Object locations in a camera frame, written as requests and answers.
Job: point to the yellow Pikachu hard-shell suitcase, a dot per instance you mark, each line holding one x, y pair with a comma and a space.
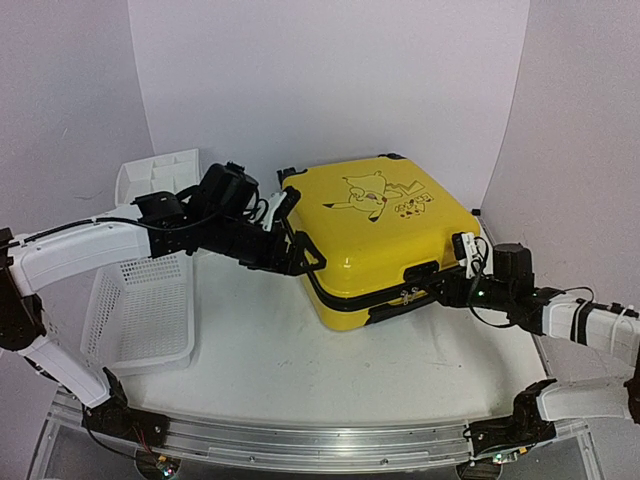
384, 226

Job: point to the white plastic drawer organizer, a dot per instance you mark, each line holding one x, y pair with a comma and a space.
171, 172

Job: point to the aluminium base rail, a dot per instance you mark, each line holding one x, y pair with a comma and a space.
136, 443

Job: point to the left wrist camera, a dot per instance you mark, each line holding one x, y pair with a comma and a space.
278, 207

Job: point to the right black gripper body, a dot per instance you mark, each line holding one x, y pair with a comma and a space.
497, 298

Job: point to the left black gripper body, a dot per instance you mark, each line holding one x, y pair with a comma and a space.
227, 241

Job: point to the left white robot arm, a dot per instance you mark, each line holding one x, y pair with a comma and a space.
212, 215

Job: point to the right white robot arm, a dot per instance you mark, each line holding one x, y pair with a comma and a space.
594, 346

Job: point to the white perforated plastic basket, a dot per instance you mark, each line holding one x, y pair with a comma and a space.
140, 318

